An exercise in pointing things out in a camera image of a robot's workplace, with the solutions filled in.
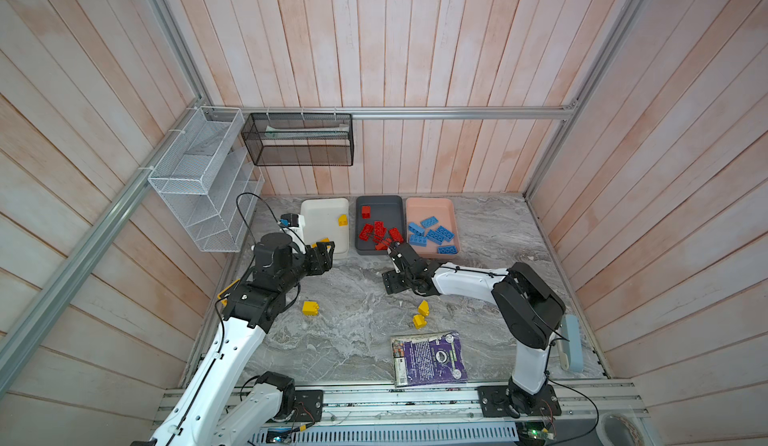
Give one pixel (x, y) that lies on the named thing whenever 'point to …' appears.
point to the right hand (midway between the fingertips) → (393, 277)
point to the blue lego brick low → (431, 234)
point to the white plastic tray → (321, 221)
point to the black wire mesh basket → (295, 139)
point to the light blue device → (571, 342)
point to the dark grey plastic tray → (387, 209)
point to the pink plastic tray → (443, 209)
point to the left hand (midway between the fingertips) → (324, 252)
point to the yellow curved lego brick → (325, 240)
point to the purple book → (428, 359)
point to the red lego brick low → (395, 235)
